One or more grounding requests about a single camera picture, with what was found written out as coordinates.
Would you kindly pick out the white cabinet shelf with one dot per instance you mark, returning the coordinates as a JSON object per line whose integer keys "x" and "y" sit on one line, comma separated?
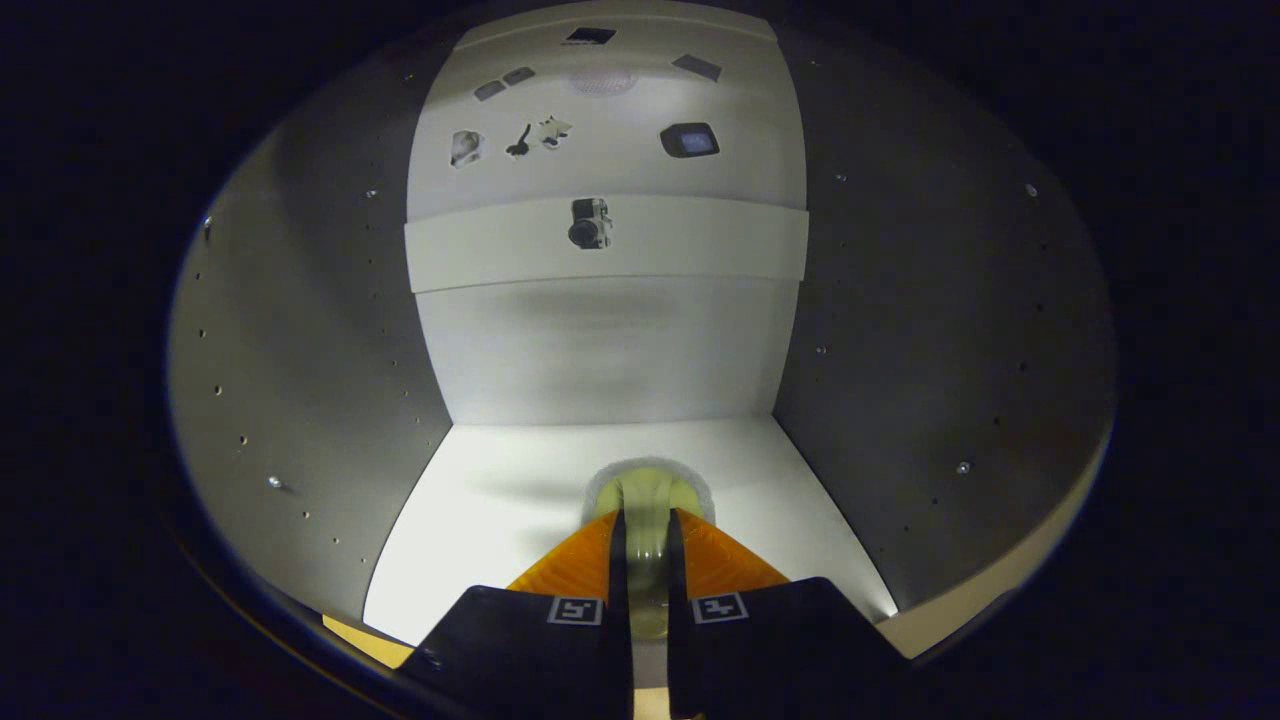
{"x": 700, "y": 245}

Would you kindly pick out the translucent yellowish cup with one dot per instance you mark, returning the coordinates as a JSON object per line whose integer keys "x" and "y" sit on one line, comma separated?
{"x": 648, "y": 570}

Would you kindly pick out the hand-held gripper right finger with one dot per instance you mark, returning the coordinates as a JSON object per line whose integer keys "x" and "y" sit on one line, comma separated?
{"x": 780, "y": 660}

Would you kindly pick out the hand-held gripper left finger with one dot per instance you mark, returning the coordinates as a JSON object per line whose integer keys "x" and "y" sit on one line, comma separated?
{"x": 520, "y": 660}

